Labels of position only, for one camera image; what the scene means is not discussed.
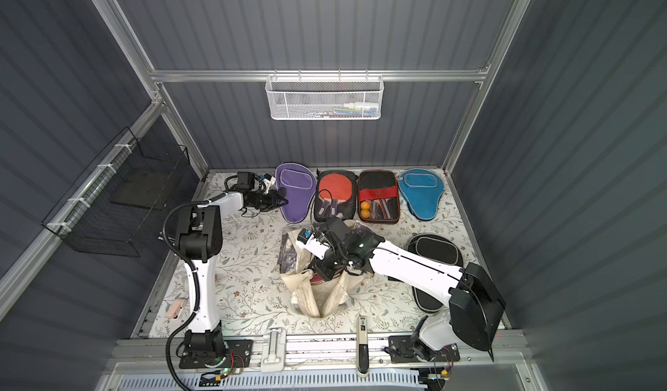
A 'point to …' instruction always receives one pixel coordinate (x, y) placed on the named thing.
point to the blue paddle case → (421, 189)
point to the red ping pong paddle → (335, 186)
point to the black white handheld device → (362, 347)
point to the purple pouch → (300, 184)
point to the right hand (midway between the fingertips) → (313, 265)
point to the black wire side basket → (109, 210)
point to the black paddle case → (439, 248)
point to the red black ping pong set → (378, 197)
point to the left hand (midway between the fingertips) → (291, 202)
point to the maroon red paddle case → (316, 280)
